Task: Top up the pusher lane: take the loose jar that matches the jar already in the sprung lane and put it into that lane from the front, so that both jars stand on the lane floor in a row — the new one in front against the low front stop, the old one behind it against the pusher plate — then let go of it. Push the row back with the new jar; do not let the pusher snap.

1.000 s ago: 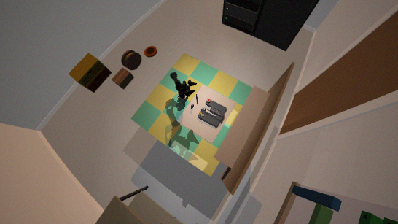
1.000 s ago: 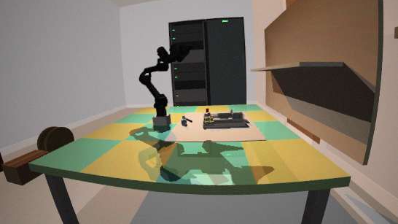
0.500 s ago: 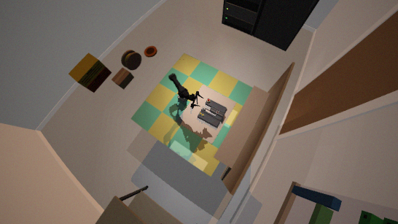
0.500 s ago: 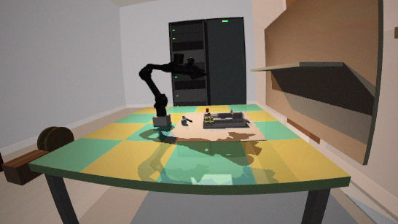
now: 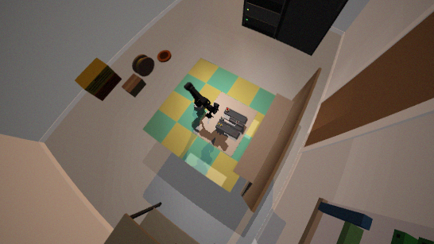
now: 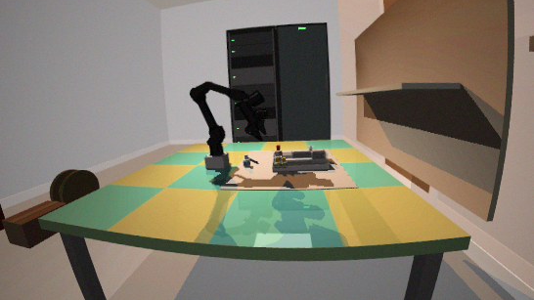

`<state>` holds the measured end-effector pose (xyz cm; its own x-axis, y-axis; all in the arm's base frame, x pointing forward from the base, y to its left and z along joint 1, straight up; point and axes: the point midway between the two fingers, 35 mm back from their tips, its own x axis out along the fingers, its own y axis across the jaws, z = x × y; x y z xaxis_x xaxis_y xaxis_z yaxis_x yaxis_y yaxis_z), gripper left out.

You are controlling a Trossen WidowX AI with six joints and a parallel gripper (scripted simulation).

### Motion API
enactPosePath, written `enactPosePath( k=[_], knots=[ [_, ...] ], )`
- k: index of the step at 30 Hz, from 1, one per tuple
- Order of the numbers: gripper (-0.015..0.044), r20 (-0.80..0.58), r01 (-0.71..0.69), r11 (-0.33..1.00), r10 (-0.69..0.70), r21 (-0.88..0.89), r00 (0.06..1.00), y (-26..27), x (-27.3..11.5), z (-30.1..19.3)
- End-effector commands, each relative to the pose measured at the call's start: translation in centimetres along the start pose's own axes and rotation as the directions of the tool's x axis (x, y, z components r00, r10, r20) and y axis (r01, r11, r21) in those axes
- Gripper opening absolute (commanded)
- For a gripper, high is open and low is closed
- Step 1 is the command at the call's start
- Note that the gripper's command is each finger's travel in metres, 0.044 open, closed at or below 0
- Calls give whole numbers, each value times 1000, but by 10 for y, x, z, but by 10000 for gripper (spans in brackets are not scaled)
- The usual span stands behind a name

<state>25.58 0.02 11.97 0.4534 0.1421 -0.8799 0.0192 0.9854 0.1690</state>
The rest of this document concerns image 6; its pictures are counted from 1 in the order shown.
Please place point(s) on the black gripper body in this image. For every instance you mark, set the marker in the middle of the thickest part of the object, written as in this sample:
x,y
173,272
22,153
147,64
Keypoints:
x,y
252,123

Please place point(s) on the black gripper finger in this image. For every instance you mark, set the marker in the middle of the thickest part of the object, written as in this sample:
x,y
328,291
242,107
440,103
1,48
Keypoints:
x,y
261,127
256,134

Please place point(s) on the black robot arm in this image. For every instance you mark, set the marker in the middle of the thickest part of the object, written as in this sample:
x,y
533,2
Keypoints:
x,y
216,132

